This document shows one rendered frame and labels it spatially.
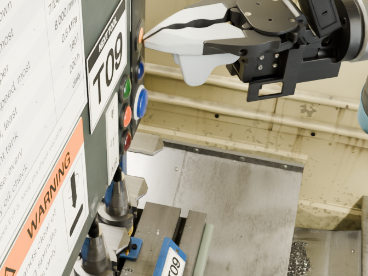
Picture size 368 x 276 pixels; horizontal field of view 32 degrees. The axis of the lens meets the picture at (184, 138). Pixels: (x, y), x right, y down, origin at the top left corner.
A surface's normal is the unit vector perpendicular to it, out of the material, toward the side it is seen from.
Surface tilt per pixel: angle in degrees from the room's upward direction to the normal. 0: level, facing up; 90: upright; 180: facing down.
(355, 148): 90
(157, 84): 90
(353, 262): 17
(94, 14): 90
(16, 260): 90
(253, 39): 0
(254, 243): 24
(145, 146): 0
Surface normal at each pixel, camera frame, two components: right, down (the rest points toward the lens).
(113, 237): 0.05, -0.74
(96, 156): 0.98, 0.18
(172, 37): -0.22, -0.14
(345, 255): -0.24, -0.76
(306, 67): 0.30, 0.65
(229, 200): -0.04, -0.41
